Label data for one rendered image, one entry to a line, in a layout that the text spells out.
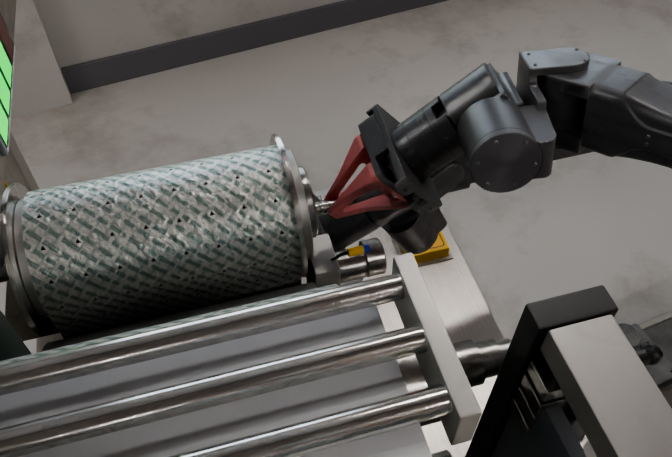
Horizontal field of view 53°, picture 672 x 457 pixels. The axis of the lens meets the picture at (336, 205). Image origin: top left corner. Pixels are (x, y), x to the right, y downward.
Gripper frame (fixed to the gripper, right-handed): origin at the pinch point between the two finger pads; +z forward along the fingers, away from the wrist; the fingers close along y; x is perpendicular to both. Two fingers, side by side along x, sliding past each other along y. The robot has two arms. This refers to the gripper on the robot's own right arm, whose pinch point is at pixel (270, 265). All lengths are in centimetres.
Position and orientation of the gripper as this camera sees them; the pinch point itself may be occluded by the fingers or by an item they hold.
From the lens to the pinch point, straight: 85.4
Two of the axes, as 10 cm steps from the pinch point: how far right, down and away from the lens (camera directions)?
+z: -8.4, 5.0, 2.2
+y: -2.7, -7.3, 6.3
